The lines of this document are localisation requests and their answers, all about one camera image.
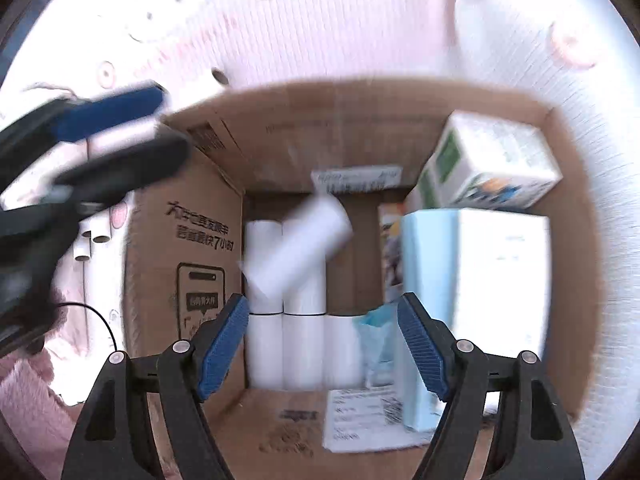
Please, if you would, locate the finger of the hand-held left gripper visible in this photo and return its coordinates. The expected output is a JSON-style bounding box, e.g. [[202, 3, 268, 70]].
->
[[47, 84, 169, 145], [50, 134, 192, 198]]

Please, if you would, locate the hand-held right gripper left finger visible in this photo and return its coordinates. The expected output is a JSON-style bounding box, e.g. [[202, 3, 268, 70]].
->
[[61, 293, 250, 480]]

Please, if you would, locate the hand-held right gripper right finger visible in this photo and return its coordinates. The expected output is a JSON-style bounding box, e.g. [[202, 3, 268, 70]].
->
[[397, 292, 587, 480]]

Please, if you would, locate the white paper roll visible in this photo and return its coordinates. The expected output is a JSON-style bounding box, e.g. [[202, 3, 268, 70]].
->
[[282, 260, 327, 317], [282, 314, 327, 392], [73, 230, 94, 264], [196, 67, 232, 97], [324, 314, 367, 390], [244, 220, 284, 315], [246, 314, 285, 391], [239, 194, 355, 302], [92, 207, 114, 247]]

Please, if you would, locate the brown cardboard box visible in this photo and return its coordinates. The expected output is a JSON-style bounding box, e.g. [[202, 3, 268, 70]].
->
[[122, 79, 608, 480]]

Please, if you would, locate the light blue plastic packet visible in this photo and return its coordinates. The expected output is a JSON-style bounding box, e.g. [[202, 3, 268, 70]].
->
[[354, 305, 405, 388]]

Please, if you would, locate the colourful printed flat box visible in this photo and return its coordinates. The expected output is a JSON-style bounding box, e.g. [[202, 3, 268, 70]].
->
[[378, 202, 407, 306]]

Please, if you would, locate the white and light blue box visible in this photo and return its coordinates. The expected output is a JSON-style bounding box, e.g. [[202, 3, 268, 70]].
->
[[400, 207, 552, 433]]

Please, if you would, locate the pink fuzzy cloth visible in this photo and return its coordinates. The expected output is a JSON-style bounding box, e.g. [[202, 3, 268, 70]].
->
[[0, 345, 81, 466]]

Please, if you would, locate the white and green carton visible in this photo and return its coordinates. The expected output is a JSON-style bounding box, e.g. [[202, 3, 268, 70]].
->
[[406, 110, 560, 212]]

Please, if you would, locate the pink and white printed blanket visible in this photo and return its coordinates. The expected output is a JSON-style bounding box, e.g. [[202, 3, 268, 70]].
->
[[0, 0, 640, 480]]

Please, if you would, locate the black cable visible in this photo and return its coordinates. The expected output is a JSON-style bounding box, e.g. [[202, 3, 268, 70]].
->
[[54, 302, 121, 356]]

